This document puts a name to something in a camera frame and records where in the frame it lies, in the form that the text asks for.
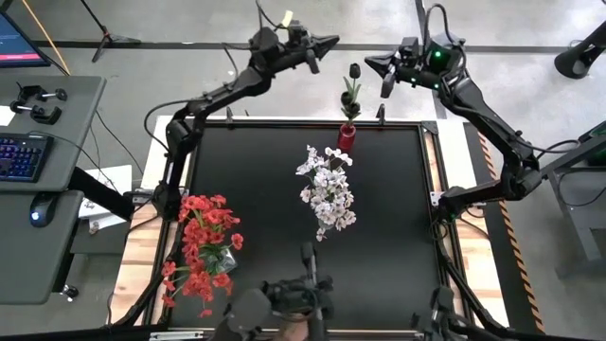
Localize yellow rod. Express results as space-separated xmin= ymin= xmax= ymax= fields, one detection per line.
xmin=21 ymin=0 xmax=72 ymax=77

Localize white printed papers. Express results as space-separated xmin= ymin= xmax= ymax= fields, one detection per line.
xmin=78 ymin=164 xmax=134 ymax=234

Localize computer monitor screen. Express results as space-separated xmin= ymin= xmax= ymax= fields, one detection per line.
xmin=0 ymin=9 xmax=52 ymax=69

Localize black computer mouse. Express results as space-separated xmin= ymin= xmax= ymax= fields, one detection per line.
xmin=28 ymin=192 xmax=59 ymax=228

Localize hazard striped floor strip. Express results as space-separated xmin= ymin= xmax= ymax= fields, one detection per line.
xmin=466 ymin=121 xmax=546 ymax=333

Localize black C-clamp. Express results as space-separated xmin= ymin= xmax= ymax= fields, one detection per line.
xmin=16 ymin=83 xmax=69 ymax=103
xmin=9 ymin=104 xmax=63 ymax=126

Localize black backlit keyboard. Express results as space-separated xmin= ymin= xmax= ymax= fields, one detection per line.
xmin=0 ymin=133 xmax=55 ymax=184

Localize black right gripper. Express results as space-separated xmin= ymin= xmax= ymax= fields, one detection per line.
xmin=364 ymin=32 xmax=463 ymax=99

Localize dark stem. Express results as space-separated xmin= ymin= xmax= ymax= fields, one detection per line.
xmin=310 ymin=198 xmax=359 ymax=242

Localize black tripod stand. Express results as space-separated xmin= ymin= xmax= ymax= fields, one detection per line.
xmin=80 ymin=0 xmax=142 ymax=63

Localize red ribbed glass vase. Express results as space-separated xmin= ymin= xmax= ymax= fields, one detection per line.
xmin=336 ymin=123 xmax=357 ymax=154

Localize grey desk top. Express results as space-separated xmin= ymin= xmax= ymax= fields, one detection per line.
xmin=0 ymin=188 xmax=85 ymax=305
xmin=0 ymin=74 xmax=108 ymax=193

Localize black post stand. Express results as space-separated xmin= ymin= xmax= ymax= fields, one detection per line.
xmin=554 ymin=21 xmax=606 ymax=81

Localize black desk support bar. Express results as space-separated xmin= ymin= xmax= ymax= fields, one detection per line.
xmin=70 ymin=166 xmax=136 ymax=222

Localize clear wavy glass vase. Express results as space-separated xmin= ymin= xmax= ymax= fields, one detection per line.
xmin=215 ymin=248 xmax=238 ymax=276

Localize person's hand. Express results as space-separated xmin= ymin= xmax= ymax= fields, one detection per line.
xmin=274 ymin=322 xmax=312 ymax=341

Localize grey equipment cart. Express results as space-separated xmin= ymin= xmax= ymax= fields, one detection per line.
xmin=548 ymin=120 xmax=606 ymax=278

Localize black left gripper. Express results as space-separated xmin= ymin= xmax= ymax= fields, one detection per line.
xmin=250 ymin=21 xmax=341 ymax=76

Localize silver metal rail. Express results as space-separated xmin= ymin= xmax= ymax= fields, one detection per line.
xmin=150 ymin=331 xmax=205 ymax=341

